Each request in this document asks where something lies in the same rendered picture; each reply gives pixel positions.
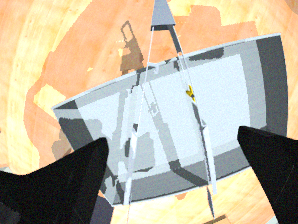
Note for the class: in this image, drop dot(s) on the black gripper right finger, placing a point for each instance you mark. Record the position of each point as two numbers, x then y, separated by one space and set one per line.
274 160

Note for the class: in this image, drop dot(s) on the grey roasting tin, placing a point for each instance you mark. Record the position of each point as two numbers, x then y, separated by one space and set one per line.
243 82

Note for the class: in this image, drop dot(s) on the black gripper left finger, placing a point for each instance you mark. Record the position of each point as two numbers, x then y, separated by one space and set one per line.
63 192

